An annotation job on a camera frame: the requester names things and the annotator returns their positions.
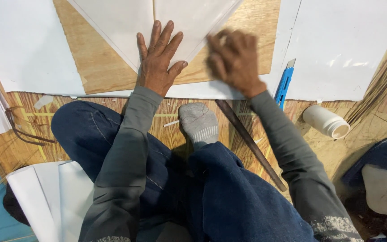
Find large white paper sheet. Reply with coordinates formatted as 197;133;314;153
0;0;302;100
274;0;387;102

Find black cloth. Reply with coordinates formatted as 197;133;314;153
2;183;30;227

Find person's blue jeans legs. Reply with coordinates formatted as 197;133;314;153
50;100;318;242

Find brown bent wire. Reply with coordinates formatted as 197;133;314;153
5;107;57;147

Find white printed cloth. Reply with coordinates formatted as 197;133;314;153
361;164;387;216

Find white kite paper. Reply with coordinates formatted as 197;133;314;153
67;0;245;74

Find plywood board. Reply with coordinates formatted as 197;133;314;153
53;0;281;95

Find dark wooden stick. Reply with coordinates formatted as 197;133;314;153
215;99;288;192

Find blue plastic slipper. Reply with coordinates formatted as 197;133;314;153
341;136;387;187

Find bundle of thin bamboo sticks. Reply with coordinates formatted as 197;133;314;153
344;30;387;125

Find person's left hand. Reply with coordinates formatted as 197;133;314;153
136;20;188;98

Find blue utility knife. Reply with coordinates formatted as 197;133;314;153
274;58;297;111

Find white tape scrap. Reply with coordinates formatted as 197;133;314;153
34;95;55;110

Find person's grey sock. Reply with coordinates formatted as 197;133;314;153
178;102;219;150

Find person's right hand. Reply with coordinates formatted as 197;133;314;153
205;28;268;100

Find stack of white papers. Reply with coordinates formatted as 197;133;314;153
6;160;95;242

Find white plastic bottle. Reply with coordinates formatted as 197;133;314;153
302;104;351;140

